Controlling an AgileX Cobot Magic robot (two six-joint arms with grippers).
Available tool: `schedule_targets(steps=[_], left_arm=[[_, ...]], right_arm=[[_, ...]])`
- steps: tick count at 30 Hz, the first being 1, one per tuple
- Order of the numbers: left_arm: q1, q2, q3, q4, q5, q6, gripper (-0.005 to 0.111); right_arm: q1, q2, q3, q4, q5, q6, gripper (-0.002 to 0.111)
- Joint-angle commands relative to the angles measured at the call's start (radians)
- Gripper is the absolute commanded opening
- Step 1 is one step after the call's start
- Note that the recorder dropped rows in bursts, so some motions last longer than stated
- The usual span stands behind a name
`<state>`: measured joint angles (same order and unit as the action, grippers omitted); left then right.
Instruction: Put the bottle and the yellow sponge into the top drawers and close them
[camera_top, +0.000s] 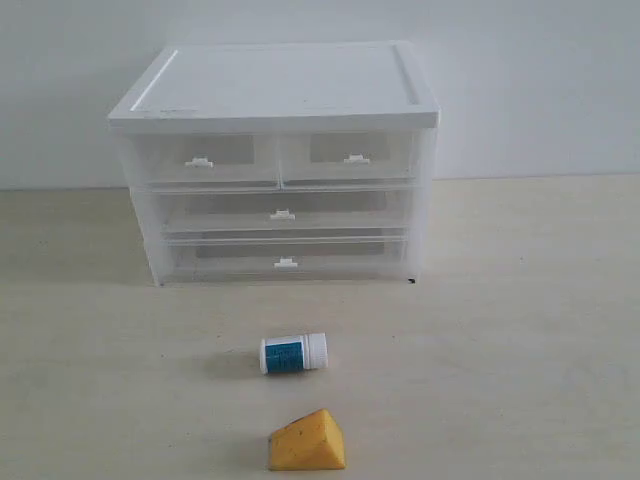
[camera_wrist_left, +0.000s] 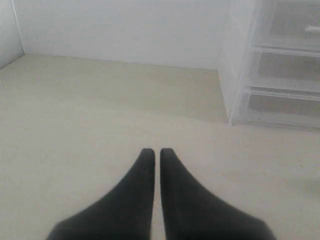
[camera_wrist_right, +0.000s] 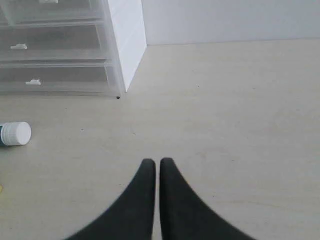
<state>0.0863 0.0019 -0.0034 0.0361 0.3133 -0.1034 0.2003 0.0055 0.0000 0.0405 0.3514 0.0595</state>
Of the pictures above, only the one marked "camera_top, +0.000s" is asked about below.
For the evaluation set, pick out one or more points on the white plastic drawer cabinet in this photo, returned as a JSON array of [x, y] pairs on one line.
[[275, 90]]

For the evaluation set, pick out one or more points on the white blue-label pill bottle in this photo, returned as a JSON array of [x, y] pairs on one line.
[[293, 354]]

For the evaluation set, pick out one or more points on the yellow cheese wedge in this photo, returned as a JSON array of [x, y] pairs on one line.
[[311, 443]]

